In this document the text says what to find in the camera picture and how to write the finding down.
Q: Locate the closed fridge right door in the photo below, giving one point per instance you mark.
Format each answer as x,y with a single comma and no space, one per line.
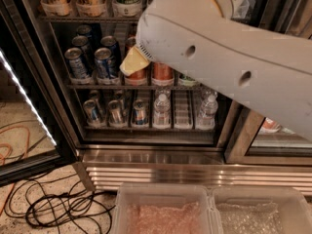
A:
248,145

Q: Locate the clear bin with pink wrap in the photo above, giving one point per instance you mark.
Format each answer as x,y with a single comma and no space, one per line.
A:
162,209

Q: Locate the green can front left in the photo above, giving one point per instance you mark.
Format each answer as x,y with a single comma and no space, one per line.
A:
184,80

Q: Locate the orange can middle left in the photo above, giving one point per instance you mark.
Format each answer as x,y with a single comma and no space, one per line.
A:
130,42

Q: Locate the slim can bottom left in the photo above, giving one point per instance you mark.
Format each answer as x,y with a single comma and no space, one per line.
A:
94,117

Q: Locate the orange can front right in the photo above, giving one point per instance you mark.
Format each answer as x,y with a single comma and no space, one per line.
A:
162,75

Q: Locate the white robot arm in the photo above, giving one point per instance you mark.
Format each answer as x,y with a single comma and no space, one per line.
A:
268,72

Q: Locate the blue can middle left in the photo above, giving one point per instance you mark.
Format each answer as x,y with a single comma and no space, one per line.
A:
83,43

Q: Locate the blue can front left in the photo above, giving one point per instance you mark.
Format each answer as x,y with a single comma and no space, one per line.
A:
80,71

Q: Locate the stainless steel fridge body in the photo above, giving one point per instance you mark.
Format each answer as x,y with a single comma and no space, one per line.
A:
107,156

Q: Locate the blue can back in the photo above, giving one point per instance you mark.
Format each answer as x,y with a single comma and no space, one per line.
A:
87,30

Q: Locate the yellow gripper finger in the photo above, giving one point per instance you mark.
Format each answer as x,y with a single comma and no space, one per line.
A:
133,62

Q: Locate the open fridge glass door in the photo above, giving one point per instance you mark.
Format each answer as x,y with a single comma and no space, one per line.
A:
33,120

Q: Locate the clear bin with bubble wrap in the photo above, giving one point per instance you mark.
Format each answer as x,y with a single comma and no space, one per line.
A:
260,210

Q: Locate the orange can behind glass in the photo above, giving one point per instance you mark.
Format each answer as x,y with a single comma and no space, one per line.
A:
270,126

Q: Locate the orange can front left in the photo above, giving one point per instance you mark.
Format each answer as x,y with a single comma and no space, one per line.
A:
137,79

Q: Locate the water bottle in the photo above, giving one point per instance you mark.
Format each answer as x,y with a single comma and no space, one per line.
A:
205,119
161,112

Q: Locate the slim can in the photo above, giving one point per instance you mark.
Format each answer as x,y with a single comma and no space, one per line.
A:
94,117
117,115
140,117

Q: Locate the blue can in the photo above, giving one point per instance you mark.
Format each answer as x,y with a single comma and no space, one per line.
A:
80,71
87,30
106,66
112,44
83,43

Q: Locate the water bottle left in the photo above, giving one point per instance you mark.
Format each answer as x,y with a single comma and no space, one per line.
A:
161,112

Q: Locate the water bottle right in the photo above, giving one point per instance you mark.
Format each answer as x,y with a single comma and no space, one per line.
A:
205,119

